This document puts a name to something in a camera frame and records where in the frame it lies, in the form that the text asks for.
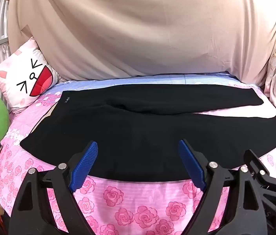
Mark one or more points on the beige cloth backdrop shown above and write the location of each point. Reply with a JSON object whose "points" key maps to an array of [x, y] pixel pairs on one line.
{"points": [[138, 29]]}

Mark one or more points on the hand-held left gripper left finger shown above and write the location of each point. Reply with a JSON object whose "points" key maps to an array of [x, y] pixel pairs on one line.
{"points": [[85, 162]]}

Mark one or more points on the white cat face pillow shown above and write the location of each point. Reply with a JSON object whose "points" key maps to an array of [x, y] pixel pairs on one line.
{"points": [[18, 78]]}

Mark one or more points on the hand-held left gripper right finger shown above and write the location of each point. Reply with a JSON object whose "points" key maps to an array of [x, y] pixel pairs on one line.
{"points": [[191, 162]]}

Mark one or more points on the black pants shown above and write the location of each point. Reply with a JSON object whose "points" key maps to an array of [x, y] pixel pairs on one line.
{"points": [[138, 132]]}

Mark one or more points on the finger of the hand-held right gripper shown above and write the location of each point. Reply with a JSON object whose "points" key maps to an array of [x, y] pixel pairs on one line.
{"points": [[258, 166]]}

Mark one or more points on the pink rose print bed sheet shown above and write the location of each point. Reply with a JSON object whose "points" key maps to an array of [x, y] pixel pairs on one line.
{"points": [[138, 205]]}

